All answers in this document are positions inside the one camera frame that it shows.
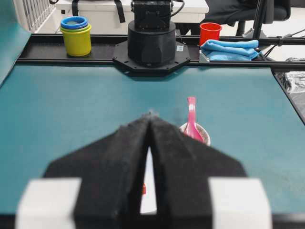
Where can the black office chair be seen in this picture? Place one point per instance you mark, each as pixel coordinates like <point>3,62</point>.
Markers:
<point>231,11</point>

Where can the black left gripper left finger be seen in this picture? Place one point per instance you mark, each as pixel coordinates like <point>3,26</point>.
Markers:
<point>90,188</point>

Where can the blue plastic cup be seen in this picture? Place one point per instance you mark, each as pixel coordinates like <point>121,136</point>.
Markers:
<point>74,22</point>

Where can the small red block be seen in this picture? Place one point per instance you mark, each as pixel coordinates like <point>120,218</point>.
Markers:
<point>143,189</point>

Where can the small speckled ceramic dish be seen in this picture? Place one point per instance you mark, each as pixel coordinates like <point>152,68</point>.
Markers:
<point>204,134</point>

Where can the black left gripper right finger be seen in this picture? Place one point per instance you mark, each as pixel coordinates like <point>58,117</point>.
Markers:
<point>199,187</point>

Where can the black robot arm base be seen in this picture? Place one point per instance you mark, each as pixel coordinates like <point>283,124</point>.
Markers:
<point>151,44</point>

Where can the large white bowl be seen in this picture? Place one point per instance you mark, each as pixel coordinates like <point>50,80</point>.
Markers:
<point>148,203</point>

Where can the yellow-green plastic cup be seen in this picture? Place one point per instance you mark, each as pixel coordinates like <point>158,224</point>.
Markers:
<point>77,41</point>

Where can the pink plastic spoon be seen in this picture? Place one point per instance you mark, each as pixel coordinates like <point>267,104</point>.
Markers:
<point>191,129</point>

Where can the black aluminium rail frame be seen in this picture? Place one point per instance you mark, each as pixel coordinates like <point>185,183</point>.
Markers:
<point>50,49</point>

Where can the folded blue towel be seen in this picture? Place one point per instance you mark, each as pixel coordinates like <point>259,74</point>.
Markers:
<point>216,50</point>

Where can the red plastic cup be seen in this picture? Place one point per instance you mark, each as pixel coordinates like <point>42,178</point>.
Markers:
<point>209,30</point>

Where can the white storage box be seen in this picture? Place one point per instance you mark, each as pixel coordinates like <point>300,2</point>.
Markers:
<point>103,17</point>

